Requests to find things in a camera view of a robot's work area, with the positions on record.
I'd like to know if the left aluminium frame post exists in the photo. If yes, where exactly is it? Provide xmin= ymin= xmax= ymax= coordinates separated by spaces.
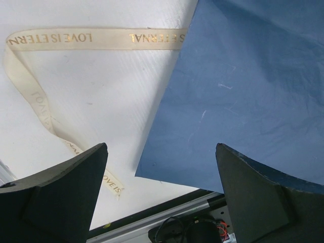
xmin=0 ymin=161 xmax=17 ymax=188

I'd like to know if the cream printed ribbon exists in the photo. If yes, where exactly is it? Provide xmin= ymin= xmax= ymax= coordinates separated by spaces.
xmin=1 ymin=27 xmax=187 ymax=202

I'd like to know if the blue wrapping paper sheet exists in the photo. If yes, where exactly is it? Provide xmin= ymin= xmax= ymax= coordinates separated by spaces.
xmin=135 ymin=0 xmax=323 ymax=192

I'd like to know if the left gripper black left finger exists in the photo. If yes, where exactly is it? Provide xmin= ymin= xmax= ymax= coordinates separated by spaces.
xmin=1 ymin=143 xmax=108 ymax=242

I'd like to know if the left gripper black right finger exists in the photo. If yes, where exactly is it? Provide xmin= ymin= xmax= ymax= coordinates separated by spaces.
xmin=216 ymin=143 xmax=323 ymax=242

